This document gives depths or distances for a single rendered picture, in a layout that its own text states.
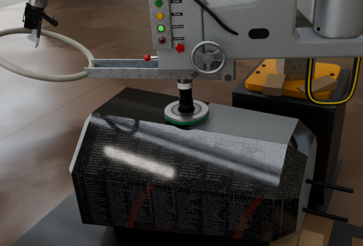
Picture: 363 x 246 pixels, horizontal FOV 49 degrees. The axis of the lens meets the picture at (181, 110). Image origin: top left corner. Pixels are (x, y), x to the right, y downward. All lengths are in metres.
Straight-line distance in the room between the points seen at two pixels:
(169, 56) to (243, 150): 0.53
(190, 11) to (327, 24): 0.55
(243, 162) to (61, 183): 1.65
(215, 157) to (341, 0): 0.83
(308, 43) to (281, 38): 0.11
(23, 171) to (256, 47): 2.21
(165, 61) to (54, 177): 1.70
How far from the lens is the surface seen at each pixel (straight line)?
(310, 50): 1.73
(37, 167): 3.33
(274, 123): 1.92
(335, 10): 1.72
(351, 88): 1.94
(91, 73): 1.88
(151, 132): 1.94
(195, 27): 1.66
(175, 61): 1.71
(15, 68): 1.79
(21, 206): 2.98
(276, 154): 1.77
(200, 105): 1.96
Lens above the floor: 1.77
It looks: 28 degrees down
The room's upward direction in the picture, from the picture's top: 4 degrees counter-clockwise
